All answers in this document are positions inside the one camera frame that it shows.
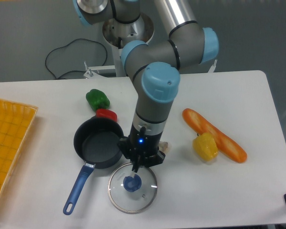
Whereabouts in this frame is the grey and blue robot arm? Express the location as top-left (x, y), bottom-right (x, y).
top-left (73, 0), bottom-right (219, 172)

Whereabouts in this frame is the black cable on floor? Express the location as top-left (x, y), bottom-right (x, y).
top-left (45, 38), bottom-right (108, 80)

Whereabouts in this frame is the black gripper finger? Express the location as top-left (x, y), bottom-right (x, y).
top-left (117, 137), bottom-right (139, 172)
top-left (135, 150), bottom-right (165, 172)

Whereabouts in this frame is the orange baguette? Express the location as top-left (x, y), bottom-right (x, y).
top-left (182, 108), bottom-right (247, 163)

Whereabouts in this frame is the green bell pepper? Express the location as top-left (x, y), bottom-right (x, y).
top-left (85, 89), bottom-right (110, 112)

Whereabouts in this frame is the glass lid with blue knob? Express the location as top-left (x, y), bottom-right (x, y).
top-left (108, 163), bottom-right (158, 214)

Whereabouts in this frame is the yellow bell pepper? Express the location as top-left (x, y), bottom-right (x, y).
top-left (192, 133), bottom-right (218, 161)

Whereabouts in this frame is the black pan with blue handle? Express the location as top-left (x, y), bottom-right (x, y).
top-left (63, 117), bottom-right (123, 215)

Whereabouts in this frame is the bagged slice of toast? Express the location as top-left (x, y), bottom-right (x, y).
top-left (131, 141), bottom-right (170, 178)

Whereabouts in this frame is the red bell pepper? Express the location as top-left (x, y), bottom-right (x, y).
top-left (96, 108), bottom-right (118, 122)

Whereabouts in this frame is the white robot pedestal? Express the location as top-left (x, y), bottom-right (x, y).
top-left (83, 11), bottom-right (219, 79)

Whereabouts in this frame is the yellow woven basket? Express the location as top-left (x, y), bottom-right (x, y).
top-left (0, 99), bottom-right (38, 198)

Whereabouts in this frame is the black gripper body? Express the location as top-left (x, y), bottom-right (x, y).
top-left (127, 125), bottom-right (163, 160)

